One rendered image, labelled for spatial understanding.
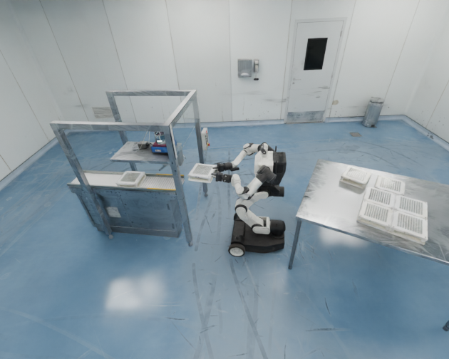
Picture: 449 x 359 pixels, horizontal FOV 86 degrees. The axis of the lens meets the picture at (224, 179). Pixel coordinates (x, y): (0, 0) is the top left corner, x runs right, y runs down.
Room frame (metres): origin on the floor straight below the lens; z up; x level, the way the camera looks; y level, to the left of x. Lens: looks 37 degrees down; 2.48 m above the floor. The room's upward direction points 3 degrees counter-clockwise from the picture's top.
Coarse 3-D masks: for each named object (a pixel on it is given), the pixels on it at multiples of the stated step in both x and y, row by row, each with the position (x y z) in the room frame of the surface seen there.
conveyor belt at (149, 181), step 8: (88, 176) 2.43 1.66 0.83; (96, 176) 2.42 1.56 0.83; (104, 176) 2.41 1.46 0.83; (112, 176) 2.40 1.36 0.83; (120, 176) 2.39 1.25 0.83; (104, 184) 2.24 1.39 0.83; (112, 184) 2.23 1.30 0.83; (144, 184) 2.19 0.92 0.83; (152, 184) 2.18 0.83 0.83; (160, 184) 2.18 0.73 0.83; (168, 184) 2.17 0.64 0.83
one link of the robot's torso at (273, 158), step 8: (272, 152) 2.05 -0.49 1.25; (280, 152) 2.05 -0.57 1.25; (256, 160) 1.97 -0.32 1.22; (264, 160) 1.92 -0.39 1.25; (272, 160) 1.91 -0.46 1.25; (280, 160) 1.90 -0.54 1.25; (256, 168) 1.89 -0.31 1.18; (272, 168) 1.85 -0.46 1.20; (280, 168) 1.87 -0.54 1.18; (280, 176) 1.87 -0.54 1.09; (264, 184) 1.90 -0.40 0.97
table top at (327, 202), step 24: (336, 168) 2.28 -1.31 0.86; (360, 168) 2.25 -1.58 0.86; (312, 192) 1.87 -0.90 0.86; (336, 192) 1.85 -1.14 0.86; (360, 192) 1.83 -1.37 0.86; (408, 192) 1.79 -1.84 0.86; (432, 192) 1.77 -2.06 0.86; (312, 216) 1.54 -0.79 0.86; (336, 216) 1.52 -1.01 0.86; (432, 216) 1.46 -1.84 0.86; (384, 240) 1.23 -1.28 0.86; (408, 240) 1.22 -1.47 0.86; (432, 240) 1.20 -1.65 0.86
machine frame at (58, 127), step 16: (112, 96) 3.11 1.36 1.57; (176, 112) 2.25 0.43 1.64; (64, 128) 2.12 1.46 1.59; (80, 128) 2.09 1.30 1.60; (96, 128) 2.06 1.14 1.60; (112, 128) 2.03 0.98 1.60; (128, 128) 2.01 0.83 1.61; (144, 128) 1.98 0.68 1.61; (160, 128) 1.95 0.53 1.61; (64, 144) 2.13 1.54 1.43; (176, 160) 1.96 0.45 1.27; (80, 176) 2.14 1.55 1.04; (176, 176) 1.94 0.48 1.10; (176, 192) 1.95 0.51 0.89; (96, 208) 2.13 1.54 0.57
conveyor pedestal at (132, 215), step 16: (112, 208) 2.23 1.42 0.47; (128, 208) 2.19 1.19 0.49; (144, 208) 2.15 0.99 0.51; (160, 208) 2.11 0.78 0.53; (176, 208) 2.19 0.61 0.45; (96, 224) 2.29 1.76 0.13; (112, 224) 2.25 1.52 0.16; (128, 224) 2.20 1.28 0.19; (144, 224) 2.16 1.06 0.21; (160, 224) 2.12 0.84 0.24; (176, 224) 2.09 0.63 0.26
